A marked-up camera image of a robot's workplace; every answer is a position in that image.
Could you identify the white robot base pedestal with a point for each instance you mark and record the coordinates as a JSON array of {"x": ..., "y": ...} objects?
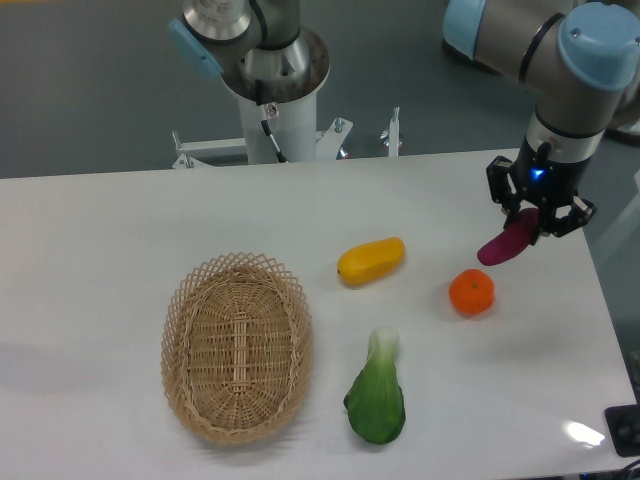
[{"x": 289, "y": 125}]

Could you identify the orange tangerine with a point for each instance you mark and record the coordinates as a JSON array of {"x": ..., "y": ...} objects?
[{"x": 472, "y": 292}]

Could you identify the white metal frame bracket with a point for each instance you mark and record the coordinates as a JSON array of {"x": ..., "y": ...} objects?
[{"x": 327, "y": 145}]

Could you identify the green bok choy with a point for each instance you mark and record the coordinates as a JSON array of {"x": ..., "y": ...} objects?
[{"x": 375, "y": 401}]

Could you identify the black device at table corner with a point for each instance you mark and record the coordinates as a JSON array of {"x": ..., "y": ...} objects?
[{"x": 623, "y": 425}]

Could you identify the yellow mango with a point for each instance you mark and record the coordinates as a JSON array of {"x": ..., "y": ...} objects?
[{"x": 370, "y": 261}]

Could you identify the purple sweet potato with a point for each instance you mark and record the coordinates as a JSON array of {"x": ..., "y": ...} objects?
[{"x": 512, "y": 241}]

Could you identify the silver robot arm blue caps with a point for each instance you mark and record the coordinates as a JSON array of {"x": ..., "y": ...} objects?
[{"x": 578, "y": 60}]

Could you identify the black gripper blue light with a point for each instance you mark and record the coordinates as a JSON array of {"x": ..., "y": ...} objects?
[{"x": 543, "y": 182}]

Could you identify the oval wicker basket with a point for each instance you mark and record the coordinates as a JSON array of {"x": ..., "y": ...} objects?
[{"x": 237, "y": 349}]

